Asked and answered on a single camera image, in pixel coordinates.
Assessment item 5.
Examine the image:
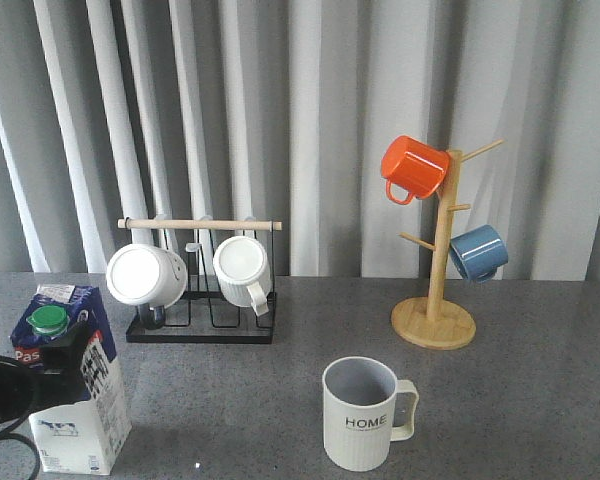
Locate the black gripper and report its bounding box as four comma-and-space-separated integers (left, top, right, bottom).
0, 322, 90, 439

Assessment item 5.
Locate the Pascual whole milk carton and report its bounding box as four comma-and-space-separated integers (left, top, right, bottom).
10, 284, 131, 475

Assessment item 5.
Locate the cream HOME mug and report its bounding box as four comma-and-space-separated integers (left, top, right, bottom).
322, 356, 419, 472

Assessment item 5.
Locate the white smiley mug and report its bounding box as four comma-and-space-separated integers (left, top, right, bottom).
106, 244, 188, 309

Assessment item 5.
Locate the white ribbed mug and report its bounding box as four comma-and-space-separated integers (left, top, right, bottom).
213, 236, 273, 317

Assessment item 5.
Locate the grey white curtain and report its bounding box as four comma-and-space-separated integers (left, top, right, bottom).
0, 1, 600, 280

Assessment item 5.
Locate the wooden mug tree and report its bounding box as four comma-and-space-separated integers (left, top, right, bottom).
391, 139, 504, 350

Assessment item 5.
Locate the orange mug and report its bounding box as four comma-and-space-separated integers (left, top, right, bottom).
381, 135, 451, 205

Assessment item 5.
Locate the blue mug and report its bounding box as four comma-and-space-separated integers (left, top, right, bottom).
449, 224, 509, 283

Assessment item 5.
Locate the black wire mug rack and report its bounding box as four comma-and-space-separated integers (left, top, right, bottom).
118, 218, 282, 344

